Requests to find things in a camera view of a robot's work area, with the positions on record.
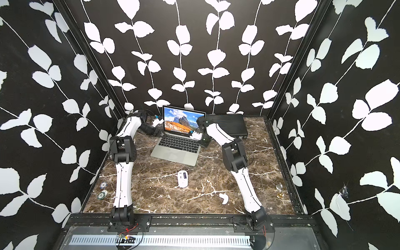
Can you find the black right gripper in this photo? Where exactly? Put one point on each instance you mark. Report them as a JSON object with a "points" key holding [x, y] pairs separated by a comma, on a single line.
{"points": [[203, 144]]}

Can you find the silver open laptop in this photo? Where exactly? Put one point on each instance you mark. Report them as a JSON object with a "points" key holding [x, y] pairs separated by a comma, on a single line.
{"points": [[176, 145]]}

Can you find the green round table marker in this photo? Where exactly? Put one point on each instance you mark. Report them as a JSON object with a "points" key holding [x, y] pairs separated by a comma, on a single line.
{"points": [[103, 194]]}

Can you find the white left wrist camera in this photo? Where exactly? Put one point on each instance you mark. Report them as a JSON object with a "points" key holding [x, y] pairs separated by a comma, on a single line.
{"points": [[158, 121]]}

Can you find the blue round table marker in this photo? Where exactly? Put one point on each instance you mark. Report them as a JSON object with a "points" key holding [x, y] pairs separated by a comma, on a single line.
{"points": [[102, 185]]}

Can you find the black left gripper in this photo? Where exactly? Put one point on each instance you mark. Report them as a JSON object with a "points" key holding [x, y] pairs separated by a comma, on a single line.
{"points": [[159, 132]]}

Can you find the black front mounting rail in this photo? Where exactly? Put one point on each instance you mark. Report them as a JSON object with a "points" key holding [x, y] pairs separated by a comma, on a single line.
{"points": [[239, 223]]}

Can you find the white wireless mouse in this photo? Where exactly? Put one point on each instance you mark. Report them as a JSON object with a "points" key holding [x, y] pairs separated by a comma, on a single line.
{"points": [[183, 180]]}

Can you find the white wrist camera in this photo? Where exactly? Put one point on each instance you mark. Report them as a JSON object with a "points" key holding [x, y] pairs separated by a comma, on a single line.
{"points": [[158, 121], [197, 134]]}

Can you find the white slotted cable duct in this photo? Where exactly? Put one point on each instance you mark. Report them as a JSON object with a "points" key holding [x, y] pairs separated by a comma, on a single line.
{"points": [[162, 240]]}

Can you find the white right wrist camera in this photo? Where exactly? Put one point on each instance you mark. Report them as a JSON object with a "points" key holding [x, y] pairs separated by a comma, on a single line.
{"points": [[197, 134]]}

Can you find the black flat electronics box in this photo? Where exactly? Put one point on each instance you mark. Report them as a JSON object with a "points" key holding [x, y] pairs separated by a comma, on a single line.
{"points": [[232, 124]]}

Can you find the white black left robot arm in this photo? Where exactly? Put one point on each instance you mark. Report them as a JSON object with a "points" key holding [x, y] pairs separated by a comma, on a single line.
{"points": [[123, 153]]}

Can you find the amber round table marker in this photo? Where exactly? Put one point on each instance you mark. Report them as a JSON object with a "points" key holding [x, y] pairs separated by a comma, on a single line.
{"points": [[280, 195]]}

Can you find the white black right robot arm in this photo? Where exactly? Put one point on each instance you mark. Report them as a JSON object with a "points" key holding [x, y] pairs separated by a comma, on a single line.
{"points": [[236, 162]]}

